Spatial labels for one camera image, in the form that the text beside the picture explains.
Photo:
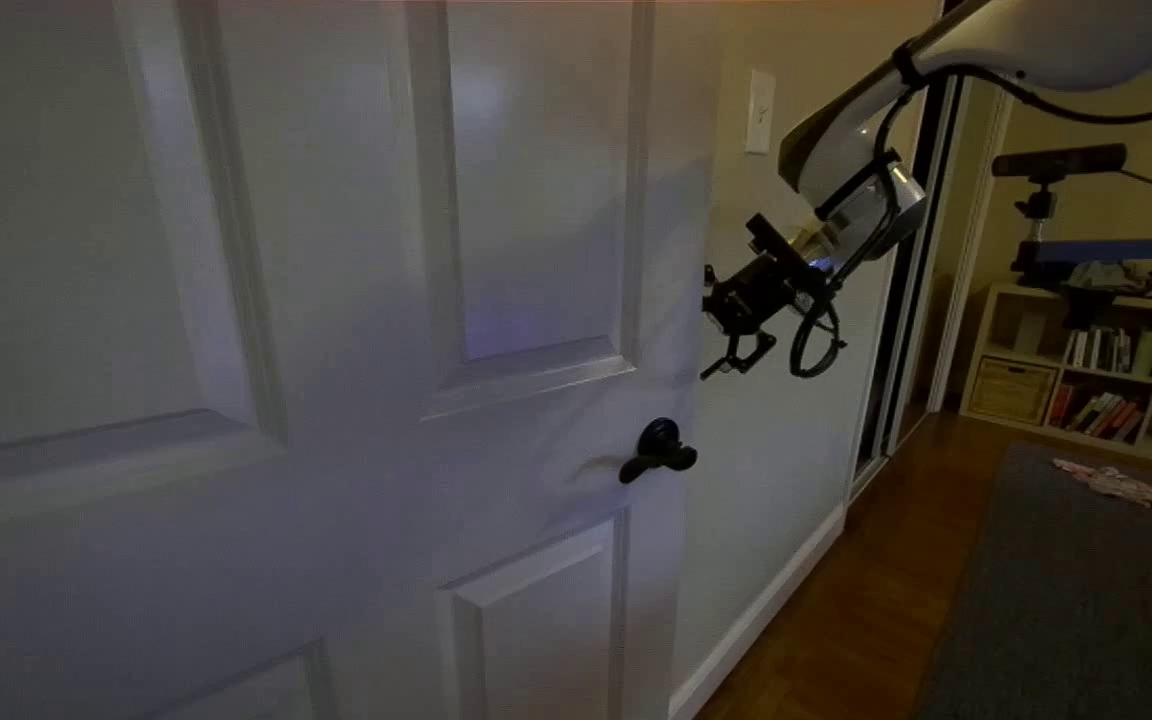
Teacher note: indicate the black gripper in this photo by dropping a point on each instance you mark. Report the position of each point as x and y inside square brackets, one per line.
[781, 280]

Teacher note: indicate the white panel door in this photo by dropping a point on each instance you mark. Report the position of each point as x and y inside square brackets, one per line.
[269, 402]

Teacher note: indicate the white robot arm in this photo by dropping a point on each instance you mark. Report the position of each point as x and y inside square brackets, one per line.
[1029, 44]

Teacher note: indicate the dark sliding closet door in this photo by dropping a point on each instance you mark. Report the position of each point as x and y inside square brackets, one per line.
[918, 346]

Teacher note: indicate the wicker shelf basket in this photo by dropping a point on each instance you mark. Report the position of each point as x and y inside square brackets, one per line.
[1007, 390]

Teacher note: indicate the white baseboard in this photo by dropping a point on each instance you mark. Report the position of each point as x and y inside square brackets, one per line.
[760, 604]

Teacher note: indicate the white bookshelf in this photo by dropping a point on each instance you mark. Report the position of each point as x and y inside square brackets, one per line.
[1096, 375]

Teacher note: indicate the row of white books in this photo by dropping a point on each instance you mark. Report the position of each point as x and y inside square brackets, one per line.
[1103, 348]

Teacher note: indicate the row of red books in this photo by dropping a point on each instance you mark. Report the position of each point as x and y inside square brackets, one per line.
[1096, 419]

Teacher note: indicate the blue clamp stand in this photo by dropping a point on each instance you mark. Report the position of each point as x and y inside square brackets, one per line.
[1111, 255]

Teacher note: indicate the crumpled pink white cloth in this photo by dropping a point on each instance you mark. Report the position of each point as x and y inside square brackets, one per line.
[1111, 480]

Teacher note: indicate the grey rug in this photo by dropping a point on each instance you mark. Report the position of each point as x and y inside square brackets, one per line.
[1083, 600]

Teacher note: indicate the white light switch plate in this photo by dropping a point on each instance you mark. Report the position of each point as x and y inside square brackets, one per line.
[760, 115]

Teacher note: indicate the white closet frame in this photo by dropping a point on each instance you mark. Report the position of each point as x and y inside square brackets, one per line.
[970, 267]

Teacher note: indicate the black camera on tripod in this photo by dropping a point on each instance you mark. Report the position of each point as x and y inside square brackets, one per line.
[1056, 163]

